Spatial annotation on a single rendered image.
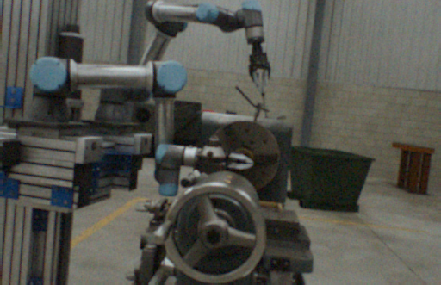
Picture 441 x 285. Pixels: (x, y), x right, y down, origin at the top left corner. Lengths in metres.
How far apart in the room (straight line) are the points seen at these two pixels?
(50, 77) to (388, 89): 11.28
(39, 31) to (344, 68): 10.73
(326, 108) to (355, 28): 2.24
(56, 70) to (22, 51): 0.47
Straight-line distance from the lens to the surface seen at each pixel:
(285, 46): 12.13
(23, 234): 2.07
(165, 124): 1.76
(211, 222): 0.63
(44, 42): 1.97
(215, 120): 2.07
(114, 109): 2.16
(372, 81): 12.38
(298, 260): 1.19
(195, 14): 1.80
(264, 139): 1.90
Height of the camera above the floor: 1.25
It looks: 3 degrees down
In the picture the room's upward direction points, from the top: 6 degrees clockwise
